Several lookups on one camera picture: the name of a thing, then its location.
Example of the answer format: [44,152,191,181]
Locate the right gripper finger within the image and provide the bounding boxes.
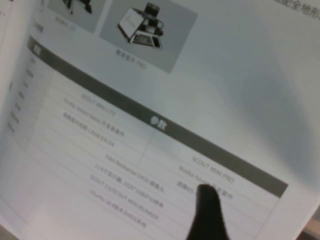
[186,183,232,240]

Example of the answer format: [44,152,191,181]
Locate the white product catalogue book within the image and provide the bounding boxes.
[0,0,320,240]

